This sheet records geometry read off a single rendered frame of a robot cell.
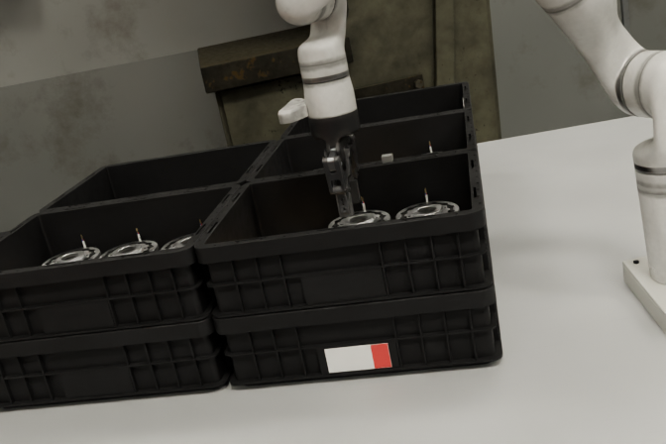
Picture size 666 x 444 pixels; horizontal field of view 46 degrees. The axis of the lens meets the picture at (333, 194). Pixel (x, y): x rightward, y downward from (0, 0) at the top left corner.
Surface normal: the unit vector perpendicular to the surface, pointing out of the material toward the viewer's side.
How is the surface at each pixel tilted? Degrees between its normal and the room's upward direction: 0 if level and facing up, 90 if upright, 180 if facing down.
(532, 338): 0
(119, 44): 90
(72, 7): 90
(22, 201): 90
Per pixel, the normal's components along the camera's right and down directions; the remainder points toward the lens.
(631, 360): -0.18, -0.94
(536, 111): -0.03, 0.30
